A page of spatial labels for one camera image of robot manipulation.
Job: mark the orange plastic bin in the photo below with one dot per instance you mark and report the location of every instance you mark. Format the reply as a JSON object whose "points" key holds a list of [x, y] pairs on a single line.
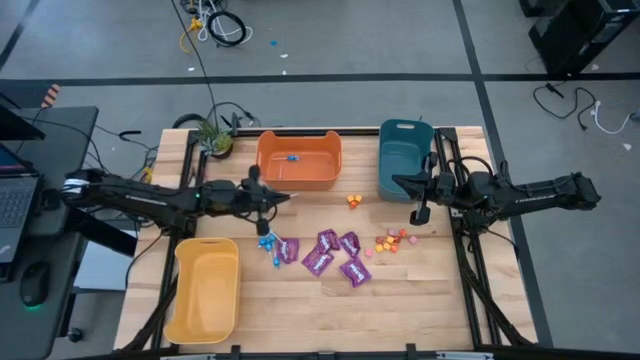
{"points": [[310, 172]]}

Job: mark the black desk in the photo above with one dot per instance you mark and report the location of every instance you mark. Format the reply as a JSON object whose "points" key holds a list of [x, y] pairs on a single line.
{"points": [[65, 150]]}

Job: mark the black aluminium table frame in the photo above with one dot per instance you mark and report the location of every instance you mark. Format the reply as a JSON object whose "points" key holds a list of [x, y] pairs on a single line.
{"points": [[247, 132]]}

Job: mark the silver metal bracket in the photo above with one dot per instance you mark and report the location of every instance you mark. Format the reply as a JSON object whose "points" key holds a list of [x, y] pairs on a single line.
{"points": [[187, 357], [465, 356]]}

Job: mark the black caster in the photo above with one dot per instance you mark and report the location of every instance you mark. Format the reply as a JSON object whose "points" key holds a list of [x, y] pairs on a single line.
{"points": [[75, 335]]}

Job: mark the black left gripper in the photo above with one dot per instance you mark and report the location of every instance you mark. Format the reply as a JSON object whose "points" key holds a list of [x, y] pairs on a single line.
{"points": [[240, 196]]}

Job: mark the orange black striped object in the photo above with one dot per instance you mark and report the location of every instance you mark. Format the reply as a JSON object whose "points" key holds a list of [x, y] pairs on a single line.
{"points": [[50, 95]]}

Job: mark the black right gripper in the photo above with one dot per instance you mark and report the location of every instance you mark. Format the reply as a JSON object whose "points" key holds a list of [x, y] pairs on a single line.
{"points": [[442, 187]]}

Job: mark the teal plastic bin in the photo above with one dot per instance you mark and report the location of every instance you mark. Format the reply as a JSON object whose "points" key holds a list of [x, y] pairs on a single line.
{"points": [[402, 150]]}

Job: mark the black computer mouse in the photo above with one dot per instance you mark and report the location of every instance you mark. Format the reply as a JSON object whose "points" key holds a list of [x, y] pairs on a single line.
{"points": [[34, 283]]}

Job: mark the purple Skittles candy bag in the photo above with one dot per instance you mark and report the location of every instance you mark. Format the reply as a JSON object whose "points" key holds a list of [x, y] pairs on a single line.
{"points": [[327, 241], [290, 251], [317, 261], [350, 244], [355, 271]]}

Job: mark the dark laptop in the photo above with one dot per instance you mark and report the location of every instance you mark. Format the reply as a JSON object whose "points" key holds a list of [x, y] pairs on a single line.
{"points": [[15, 210]]}

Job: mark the small potted green plant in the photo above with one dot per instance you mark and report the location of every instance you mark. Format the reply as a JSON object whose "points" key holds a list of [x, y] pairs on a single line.
{"points": [[217, 142]]}

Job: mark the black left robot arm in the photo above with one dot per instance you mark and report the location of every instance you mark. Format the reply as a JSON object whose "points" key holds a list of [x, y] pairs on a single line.
{"points": [[150, 200]]}

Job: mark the white panel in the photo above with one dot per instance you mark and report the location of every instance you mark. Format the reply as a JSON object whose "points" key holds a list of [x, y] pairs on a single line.
{"points": [[102, 270]]}

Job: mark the black monitor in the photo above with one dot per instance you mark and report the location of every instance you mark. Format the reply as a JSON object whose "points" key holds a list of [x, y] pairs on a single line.
{"points": [[17, 127]]}

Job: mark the yellow plastic bin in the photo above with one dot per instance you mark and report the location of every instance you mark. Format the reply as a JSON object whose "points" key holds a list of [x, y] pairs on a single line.
{"points": [[205, 295]]}

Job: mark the black equipment case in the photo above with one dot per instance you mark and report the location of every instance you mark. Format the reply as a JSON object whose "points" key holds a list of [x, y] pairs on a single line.
{"points": [[575, 35]]}

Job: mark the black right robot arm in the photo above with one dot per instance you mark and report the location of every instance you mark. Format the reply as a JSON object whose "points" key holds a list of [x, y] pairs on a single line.
{"points": [[535, 197]]}

